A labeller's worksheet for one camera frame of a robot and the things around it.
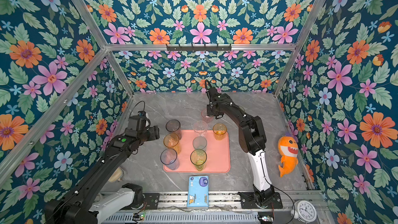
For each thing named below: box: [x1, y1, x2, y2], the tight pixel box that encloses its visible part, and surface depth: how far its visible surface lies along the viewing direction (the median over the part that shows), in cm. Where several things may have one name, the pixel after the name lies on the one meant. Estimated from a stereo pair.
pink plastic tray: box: [163, 129, 231, 174], surface depth 86 cm
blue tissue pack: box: [186, 175, 209, 209], surface depth 74 cm
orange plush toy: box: [277, 135, 299, 178], surface depth 84 cm
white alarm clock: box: [290, 198, 318, 223], surface depth 69 cm
